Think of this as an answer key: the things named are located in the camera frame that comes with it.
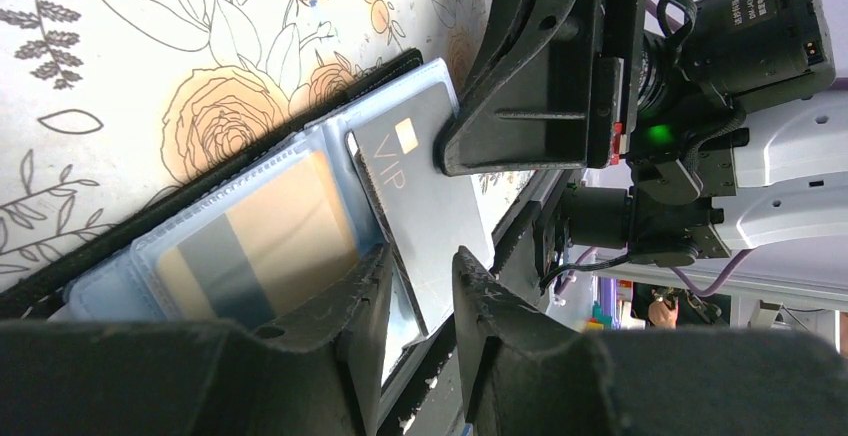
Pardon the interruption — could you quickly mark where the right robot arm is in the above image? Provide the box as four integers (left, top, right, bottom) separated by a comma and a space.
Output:
435, 0, 847, 290

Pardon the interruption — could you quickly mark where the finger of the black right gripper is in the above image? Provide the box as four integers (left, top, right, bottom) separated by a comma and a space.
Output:
434, 0, 603, 176
459, 0, 536, 112

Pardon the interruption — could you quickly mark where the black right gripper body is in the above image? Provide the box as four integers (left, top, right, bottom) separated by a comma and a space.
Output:
539, 0, 748, 291

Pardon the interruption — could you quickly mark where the black VIP card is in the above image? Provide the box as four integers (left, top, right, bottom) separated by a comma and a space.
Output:
346, 82, 495, 337

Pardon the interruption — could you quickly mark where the black leather card holder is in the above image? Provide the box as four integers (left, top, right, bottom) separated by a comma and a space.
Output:
0, 47, 498, 388

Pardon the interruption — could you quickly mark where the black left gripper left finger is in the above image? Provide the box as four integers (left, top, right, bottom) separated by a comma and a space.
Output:
1, 245, 391, 435

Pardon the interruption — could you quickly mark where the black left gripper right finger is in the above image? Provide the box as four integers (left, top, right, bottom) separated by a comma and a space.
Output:
451, 246, 848, 436

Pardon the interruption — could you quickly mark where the gold card magnetic stripe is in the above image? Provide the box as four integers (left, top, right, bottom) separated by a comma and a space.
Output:
155, 149, 362, 328

